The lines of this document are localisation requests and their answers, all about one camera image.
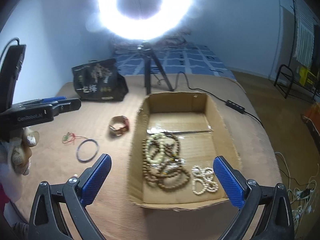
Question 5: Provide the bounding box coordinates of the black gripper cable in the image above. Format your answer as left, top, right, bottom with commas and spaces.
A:
0, 37, 21, 66

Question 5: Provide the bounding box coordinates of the cardboard box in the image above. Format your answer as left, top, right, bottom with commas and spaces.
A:
127, 92, 241, 210

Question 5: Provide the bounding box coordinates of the black metal rack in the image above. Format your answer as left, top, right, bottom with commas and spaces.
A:
273, 64, 319, 103

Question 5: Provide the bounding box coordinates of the left hand white glove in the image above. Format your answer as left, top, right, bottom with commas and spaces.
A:
1, 127, 40, 176

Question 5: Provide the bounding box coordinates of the black power cable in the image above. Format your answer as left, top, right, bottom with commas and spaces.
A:
175, 71, 264, 127

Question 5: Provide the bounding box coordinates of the black snack bag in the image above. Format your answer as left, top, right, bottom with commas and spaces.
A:
72, 59, 129, 101

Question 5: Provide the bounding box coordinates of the blue patterned bedding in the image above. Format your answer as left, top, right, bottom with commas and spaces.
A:
112, 43, 235, 80

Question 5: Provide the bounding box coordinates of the pearl bead necklace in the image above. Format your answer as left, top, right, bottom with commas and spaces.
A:
191, 165, 220, 196

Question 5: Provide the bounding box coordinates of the brown wooden bead necklace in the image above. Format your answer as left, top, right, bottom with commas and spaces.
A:
141, 132, 191, 193

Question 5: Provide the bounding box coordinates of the red string green charm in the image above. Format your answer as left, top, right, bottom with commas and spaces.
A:
61, 132, 87, 144

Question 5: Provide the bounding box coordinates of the black tripod stand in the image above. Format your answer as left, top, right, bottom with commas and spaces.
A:
137, 41, 175, 95

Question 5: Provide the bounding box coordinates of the dark bangle ring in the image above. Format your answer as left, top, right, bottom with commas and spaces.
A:
76, 138, 100, 163

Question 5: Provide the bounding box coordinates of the ring light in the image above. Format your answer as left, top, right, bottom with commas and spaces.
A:
86, 0, 195, 41

